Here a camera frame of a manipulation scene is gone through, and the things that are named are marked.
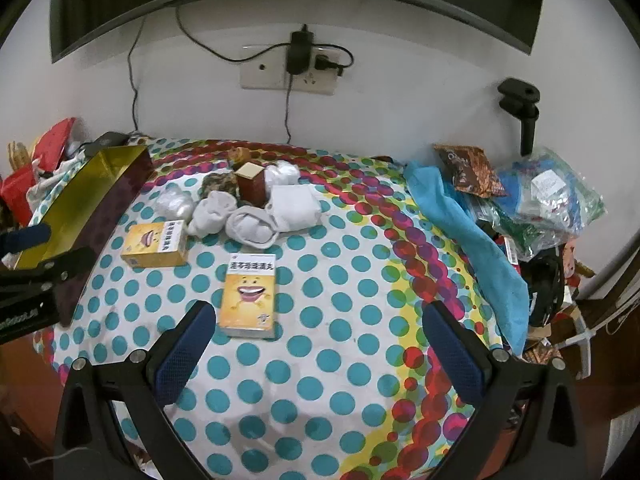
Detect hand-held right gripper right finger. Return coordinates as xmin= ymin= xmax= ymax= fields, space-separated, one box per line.
xmin=422 ymin=300 xmax=586 ymax=480

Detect black power adapter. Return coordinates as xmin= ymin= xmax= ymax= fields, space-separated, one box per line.
xmin=286 ymin=31 xmax=317 ymax=75

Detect yellow medicine box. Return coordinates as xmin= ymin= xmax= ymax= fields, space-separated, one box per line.
xmin=218 ymin=254 xmax=278 ymax=340
xmin=120 ymin=220 xmax=190 ymax=268

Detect black plug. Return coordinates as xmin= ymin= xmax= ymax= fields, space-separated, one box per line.
xmin=314 ymin=42 xmax=356 ymax=78

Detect black router box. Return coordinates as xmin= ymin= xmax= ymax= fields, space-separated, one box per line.
xmin=82 ymin=131 xmax=132 ymax=153

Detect black bag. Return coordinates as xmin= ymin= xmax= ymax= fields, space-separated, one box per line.
xmin=520 ymin=245 xmax=576 ymax=328

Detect yellow cardboard boxes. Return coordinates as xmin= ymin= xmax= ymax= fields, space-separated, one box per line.
xmin=5 ymin=140 xmax=31 ymax=171

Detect black adapter cable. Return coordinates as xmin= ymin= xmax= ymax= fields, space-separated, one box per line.
xmin=283 ymin=72 xmax=293 ymax=145

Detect brown toy figurine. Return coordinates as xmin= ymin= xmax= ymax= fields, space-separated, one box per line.
xmin=227 ymin=146 xmax=266 ymax=166

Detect brown snack packet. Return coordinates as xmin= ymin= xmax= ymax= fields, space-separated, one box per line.
xmin=432 ymin=143 xmax=508 ymax=198

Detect small brown box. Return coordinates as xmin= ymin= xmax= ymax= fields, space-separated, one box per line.
xmin=235 ymin=161 xmax=273 ymax=206

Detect blue cloth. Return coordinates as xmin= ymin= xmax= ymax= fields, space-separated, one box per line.
xmin=402 ymin=160 xmax=528 ymax=358

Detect clear plastic bag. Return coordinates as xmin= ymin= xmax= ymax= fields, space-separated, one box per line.
xmin=475 ymin=147 xmax=606 ymax=261

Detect white wall socket plate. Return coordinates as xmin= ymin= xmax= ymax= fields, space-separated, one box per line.
xmin=240 ymin=45 xmax=346 ymax=96

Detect white cloth bag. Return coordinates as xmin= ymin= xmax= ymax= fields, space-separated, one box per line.
xmin=27 ymin=152 xmax=96 ymax=201

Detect black television cable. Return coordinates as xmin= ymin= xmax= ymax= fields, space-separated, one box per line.
xmin=175 ymin=5 xmax=291 ymax=63

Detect white plastic rod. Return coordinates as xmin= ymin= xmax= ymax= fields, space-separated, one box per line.
xmin=545 ymin=327 xmax=601 ymax=378

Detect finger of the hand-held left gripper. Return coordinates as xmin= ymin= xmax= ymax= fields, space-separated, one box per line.
xmin=0 ymin=224 xmax=53 ymax=265
xmin=0 ymin=246 xmax=97 ymax=295

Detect black clamp mount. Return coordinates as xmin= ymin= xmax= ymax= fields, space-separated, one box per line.
xmin=497 ymin=77 xmax=542 ymax=157

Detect black router cable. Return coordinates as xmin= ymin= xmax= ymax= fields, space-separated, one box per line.
xmin=127 ymin=15 xmax=147 ymax=133

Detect white towel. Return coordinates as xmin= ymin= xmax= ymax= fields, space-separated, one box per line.
xmin=225 ymin=207 xmax=281 ymax=250

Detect camouflage fabric ball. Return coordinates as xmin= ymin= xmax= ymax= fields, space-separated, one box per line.
xmin=198 ymin=172 xmax=241 ymax=198

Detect gold metal tin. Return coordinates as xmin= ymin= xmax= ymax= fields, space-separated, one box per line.
xmin=12 ymin=145 xmax=156 ymax=328

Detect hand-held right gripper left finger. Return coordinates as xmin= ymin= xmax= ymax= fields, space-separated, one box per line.
xmin=52 ymin=300 xmax=218 ymax=480

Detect polka dot cloth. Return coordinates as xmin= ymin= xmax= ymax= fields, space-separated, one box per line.
xmin=32 ymin=135 xmax=526 ymax=480

